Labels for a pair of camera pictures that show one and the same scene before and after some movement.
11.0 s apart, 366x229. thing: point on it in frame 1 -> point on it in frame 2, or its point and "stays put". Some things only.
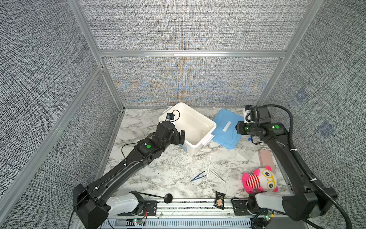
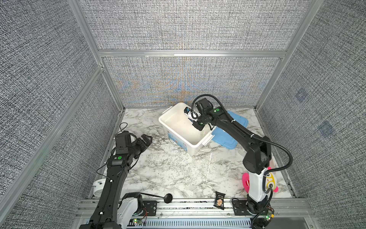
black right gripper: [240, 127] -> [195, 124]
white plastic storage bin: [198, 129] stays put
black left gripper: [177, 140] -> [143, 146]
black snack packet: [219, 200] stays put
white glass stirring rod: [208, 167] stays put
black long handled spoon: [167, 198] stays put
